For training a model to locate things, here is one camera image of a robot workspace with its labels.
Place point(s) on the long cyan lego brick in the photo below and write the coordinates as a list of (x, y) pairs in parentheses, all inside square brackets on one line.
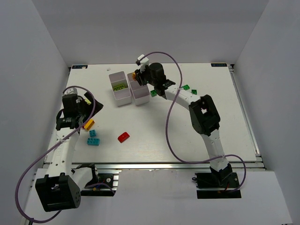
[(93, 141)]

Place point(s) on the small cyan lego brick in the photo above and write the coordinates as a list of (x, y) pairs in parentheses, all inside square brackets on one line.
[(92, 133)]

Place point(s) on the small dark green lego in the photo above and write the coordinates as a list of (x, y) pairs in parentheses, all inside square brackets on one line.
[(153, 93)]

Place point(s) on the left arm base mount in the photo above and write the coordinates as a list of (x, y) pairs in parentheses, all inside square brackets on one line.
[(100, 182)]

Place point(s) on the blue table label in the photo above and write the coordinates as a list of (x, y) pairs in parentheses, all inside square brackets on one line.
[(79, 67), (218, 64)]

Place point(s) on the pale lime lego brick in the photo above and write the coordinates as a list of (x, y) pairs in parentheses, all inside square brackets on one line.
[(87, 101)]

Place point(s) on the dark green square lego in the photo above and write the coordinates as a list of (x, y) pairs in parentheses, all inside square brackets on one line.
[(194, 92)]

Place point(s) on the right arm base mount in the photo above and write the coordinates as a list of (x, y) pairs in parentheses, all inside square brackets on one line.
[(208, 186)]

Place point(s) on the long dark green lego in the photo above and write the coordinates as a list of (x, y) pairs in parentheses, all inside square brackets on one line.
[(186, 87)]

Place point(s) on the orange yellow lego brick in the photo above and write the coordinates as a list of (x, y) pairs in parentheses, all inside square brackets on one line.
[(89, 125)]

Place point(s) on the right white divided container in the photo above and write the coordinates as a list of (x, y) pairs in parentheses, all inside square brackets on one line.
[(141, 94)]

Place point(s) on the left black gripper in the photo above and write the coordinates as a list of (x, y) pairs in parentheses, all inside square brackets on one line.
[(87, 108)]

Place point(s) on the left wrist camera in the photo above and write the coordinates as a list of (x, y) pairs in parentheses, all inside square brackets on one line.
[(70, 91)]

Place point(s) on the white divided container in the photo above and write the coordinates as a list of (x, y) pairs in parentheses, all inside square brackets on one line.
[(141, 94), (122, 97)]

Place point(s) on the left white divided container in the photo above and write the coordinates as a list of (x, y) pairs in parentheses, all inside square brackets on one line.
[(122, 97)]

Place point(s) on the lime long lego brick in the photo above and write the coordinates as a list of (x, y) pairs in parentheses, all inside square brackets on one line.
[(119, 87)]

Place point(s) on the left blue table label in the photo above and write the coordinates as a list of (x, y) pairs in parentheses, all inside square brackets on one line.
[(79, 67)]

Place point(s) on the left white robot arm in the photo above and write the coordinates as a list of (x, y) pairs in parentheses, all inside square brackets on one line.
[(60, 188)]

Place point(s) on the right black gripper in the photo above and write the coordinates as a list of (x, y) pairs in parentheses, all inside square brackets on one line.
[(140, 78)]

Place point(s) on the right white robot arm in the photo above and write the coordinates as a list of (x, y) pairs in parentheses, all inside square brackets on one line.
[(204, 116)]

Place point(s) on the right blue table label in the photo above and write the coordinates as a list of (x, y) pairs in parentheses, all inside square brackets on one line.
[(218, 64)]

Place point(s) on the red curved lego brick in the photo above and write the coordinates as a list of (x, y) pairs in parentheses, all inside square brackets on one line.
[(123, 137)]

